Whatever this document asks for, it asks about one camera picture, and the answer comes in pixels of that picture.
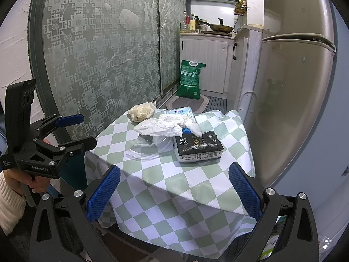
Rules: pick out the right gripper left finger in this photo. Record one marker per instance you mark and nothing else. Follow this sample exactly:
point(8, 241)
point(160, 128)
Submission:
point(86, 206)

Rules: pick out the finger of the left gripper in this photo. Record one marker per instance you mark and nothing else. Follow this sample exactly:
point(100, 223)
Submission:
point(62, 153)
point(42, 128)

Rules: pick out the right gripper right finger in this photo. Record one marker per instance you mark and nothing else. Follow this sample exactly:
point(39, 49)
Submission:
point(260, 205)

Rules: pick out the clear plastic container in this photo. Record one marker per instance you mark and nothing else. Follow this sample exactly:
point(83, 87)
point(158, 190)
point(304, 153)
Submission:
point(146, 148)

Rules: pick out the ginger root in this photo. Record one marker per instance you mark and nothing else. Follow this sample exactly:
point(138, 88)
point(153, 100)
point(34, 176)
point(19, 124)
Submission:
point(141, 112)

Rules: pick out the white plastic bag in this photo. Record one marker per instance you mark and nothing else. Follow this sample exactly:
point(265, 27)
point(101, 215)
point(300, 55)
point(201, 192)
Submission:
point(168, 125)

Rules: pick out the black tissue pack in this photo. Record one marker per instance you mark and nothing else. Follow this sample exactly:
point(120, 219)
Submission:
point(190, 149)

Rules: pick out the light blue tissue pack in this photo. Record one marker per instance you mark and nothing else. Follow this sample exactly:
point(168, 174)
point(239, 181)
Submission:
point(187, 111)

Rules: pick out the clear plastic bag with trash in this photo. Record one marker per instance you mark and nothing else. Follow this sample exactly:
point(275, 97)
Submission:
point(271, 243)

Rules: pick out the white kitchen cabinet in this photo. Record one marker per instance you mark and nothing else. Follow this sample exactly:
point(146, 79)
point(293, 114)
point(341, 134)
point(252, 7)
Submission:
point(216, 52)

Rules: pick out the person's left hand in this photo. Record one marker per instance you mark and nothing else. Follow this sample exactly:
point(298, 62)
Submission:
point(15, 177)

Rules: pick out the green white checkered tablecloth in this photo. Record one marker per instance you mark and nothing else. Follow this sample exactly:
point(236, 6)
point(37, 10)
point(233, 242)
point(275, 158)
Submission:
point(191, 208)

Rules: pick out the frosted patterned sliding door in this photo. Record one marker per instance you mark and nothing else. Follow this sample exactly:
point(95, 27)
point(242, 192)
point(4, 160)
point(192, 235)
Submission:
point(99, 58)

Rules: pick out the oval grey floor mat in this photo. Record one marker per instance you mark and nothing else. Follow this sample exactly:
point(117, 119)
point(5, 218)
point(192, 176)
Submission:
point(197, 105)

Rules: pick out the striped blue floor rug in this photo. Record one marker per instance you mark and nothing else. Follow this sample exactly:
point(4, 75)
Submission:
point(216, 104)

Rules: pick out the green rice bag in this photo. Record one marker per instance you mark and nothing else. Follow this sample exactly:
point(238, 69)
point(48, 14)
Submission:
point(189, 79)

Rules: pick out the oil bottle red cap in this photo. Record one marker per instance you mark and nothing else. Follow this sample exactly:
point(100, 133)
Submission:
point(185, 23)

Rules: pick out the yellow bottle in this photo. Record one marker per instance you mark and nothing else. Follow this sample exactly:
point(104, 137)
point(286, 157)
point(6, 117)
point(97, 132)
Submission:
point(192, 23)

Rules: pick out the silver refrigerator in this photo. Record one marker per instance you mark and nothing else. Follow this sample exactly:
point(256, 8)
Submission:
point(294, 71)

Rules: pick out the frying pan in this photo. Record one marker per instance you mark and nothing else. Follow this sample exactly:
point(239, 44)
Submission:
point(217, 27)

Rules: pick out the side cabinet with black handles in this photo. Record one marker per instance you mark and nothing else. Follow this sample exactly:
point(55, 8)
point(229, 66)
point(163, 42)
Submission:
point(246, 56)

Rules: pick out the wall spice rack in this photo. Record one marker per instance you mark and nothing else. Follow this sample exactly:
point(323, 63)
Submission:
point(240, 8)

